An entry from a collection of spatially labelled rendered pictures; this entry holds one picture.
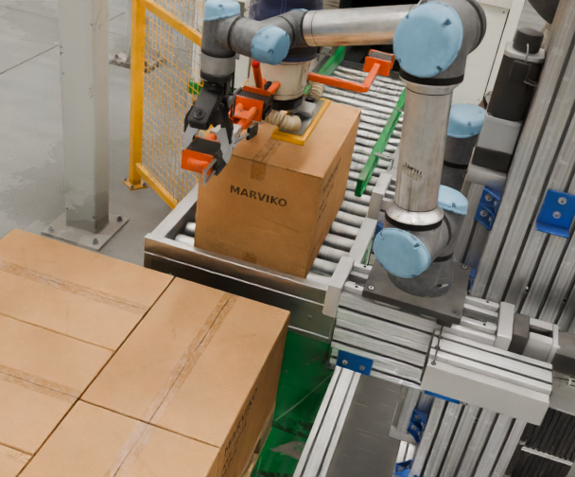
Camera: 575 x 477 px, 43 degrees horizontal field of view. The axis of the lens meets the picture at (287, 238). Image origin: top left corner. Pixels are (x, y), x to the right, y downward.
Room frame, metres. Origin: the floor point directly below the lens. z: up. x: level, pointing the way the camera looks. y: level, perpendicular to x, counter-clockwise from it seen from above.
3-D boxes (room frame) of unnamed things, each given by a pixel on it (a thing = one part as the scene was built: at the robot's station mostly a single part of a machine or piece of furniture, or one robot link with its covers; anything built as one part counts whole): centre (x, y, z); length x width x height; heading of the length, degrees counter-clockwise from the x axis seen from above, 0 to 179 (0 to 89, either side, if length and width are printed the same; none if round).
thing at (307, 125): (2.10, 0.01, 1.10); 0.34 x 0.10 x 0.05; 169
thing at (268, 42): (1.50, 0.11, 1.50); 0.11 x 0.11 x 0.08; 62
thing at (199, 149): (1.52, 0.22, 1.20); 0.08 x 0.07 x 0.05; 169
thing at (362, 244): (3.03, -0.44, 0.50); 2.31 x 0.05 x 0.19; 167
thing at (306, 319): (1.96, 0.13, 0.48); 0.70 x 0.03 x 0.15; 77
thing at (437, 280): (1.41, -0.32, 1.09); 0.15 x 0.15 x 0.10
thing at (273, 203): (2.32, 0.06, 0.75); 0.60 x 0.40 x 0.40; 168
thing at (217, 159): (1.57, 0.16, 1.20); 0.31 x 0.03 x 0.05; 169
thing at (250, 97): (1.87, 0.15, 1.20); 0.10 x 0.08 x 0.06; 79
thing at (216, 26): (1.53, 0.21, 1.50); 0.09 x 0.08 x 0.11; 62
